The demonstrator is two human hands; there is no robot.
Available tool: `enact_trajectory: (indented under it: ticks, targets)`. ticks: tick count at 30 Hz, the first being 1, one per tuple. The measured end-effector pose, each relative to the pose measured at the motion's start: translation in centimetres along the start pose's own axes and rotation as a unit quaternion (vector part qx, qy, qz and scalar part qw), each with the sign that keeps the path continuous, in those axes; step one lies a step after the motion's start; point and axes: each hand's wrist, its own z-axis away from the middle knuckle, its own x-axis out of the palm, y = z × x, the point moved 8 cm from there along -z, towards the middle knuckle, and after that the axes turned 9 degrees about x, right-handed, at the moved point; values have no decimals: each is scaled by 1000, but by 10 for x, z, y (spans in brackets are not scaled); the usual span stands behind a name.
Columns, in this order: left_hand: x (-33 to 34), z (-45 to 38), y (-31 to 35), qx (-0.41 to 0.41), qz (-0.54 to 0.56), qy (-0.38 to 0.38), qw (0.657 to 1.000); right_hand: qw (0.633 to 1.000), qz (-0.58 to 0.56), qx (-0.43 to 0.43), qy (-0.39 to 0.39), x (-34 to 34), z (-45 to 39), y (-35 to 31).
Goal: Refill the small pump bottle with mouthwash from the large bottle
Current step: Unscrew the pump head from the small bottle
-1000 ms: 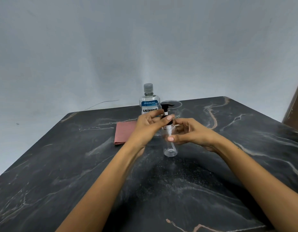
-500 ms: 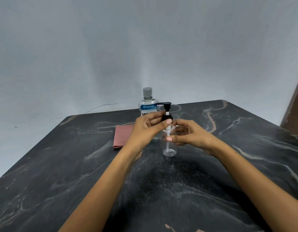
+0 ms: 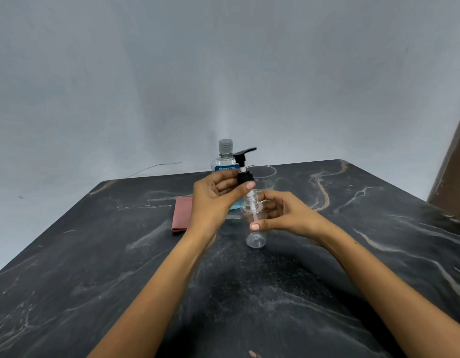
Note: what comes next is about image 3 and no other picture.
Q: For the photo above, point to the person's left hand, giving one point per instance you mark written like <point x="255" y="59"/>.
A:
<point x="209" y="205"/>

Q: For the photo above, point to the person's right hand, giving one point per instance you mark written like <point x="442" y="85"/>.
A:
<point x="297" y="218"/>

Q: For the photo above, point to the large bottle with blue label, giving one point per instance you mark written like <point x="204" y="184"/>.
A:
<point x="224" y="164"/>

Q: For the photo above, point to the black pump dispenser head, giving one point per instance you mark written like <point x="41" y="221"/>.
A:
<point x="244" y="177"/>

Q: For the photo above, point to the small clear bottle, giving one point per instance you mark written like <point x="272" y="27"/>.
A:
<point x="256" y="240"/>

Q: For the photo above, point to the clear drinking glass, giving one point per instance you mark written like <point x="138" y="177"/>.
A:
<point x="267" y="178"/>

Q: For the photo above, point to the clear plastic bottle cap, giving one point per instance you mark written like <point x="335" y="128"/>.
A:
<point x="225" y="147"/>

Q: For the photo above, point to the person's left forearm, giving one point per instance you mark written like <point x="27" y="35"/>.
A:
<point x="148" y="305"/>

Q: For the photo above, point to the person's right forearm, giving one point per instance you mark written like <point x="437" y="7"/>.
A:
<point x="382" y="290"/>

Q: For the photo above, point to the pink folded cloth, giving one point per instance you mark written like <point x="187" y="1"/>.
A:
<point x="181" y="216"/>

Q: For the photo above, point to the brown wooden door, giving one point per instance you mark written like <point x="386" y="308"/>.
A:
<point x="455" y="182"/>

